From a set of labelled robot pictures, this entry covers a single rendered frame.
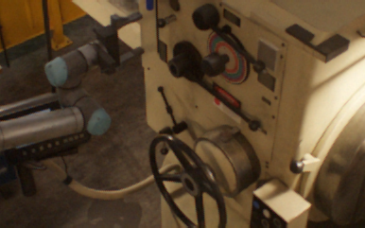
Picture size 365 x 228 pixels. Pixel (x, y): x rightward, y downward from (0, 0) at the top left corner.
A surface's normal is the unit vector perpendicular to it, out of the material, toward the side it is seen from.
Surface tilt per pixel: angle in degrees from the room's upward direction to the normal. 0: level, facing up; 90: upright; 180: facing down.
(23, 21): 90
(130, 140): 0
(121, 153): 0
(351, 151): 54
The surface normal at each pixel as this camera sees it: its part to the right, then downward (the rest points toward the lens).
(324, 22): 0.00, -0.73
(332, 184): -0.75, 0.26
